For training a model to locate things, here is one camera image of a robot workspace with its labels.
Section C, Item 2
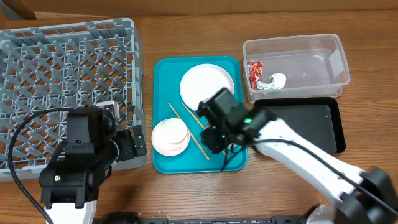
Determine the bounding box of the right wooden chopstick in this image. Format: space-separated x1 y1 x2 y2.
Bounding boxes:
181 102 228 157

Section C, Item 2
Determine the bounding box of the large white round plate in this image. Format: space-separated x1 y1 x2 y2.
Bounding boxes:
180 63 234 111

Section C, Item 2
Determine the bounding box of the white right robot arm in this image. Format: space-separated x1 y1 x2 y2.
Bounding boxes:
201 116 397 223

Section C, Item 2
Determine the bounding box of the grey plastic dishwasher rack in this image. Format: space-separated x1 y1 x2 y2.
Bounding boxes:
1 18 146 182

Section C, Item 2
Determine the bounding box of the teal plastic serving tray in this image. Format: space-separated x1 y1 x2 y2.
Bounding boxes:
152 55 243 174

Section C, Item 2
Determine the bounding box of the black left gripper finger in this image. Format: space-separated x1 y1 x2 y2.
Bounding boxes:
135 144 147 157
132 125 145 138

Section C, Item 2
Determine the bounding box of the clear plastic waste bin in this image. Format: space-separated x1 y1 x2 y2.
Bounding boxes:
243 34 351 103

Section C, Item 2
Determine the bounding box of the left wooden chopstick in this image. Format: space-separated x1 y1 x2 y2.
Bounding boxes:
168 103 210 161

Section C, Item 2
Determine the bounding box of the white tissue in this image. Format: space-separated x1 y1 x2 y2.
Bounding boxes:
256 73 287 90

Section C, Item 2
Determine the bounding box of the white small cup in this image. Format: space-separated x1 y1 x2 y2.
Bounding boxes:
162 118 187 144

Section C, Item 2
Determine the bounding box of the black rectangular tray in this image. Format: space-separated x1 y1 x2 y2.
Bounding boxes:
254 97 346 154

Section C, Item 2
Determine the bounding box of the wooden chopstick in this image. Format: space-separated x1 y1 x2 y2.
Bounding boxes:
181 102 228 157
168 103 210 161

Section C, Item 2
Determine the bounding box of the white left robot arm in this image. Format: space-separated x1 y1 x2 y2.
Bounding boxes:
39 125 147 223

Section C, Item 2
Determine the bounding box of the red snack wrapper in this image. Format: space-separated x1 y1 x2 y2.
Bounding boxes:
246 61 264 90

